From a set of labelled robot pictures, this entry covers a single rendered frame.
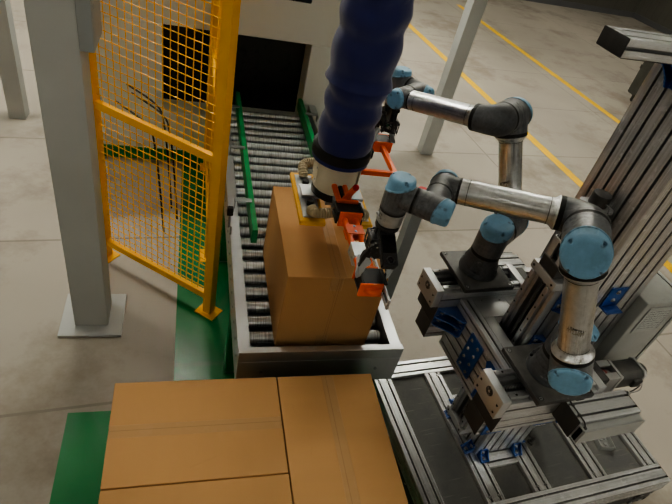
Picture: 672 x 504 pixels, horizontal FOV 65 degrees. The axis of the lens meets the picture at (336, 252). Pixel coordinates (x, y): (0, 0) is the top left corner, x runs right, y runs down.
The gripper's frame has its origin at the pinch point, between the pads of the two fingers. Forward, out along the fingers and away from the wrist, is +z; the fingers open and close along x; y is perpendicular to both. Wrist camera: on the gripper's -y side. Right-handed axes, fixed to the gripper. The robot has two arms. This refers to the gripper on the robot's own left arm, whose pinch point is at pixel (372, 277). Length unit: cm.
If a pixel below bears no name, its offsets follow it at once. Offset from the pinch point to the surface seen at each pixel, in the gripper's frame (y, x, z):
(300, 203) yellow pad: 54, 15, 13
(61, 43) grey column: 86, 102, -24
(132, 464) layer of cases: -21, 68, 69
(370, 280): -2.1, 1.2, -0.9
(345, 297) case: 29.7, -5.5, 39.0
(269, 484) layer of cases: -30, 24, 69
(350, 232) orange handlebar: 22.0, 2.9, 0.2
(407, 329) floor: 88, -74, 123
